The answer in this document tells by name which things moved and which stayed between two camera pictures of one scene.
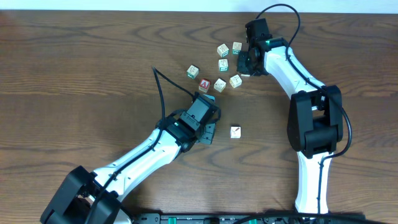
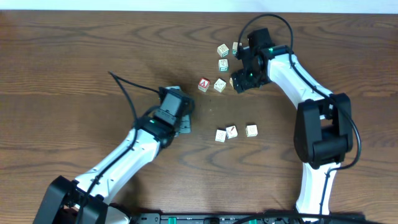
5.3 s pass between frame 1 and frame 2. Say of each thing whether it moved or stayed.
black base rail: stayed
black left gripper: moved
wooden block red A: stayed
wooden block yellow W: stayed
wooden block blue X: moved
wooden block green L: stayed
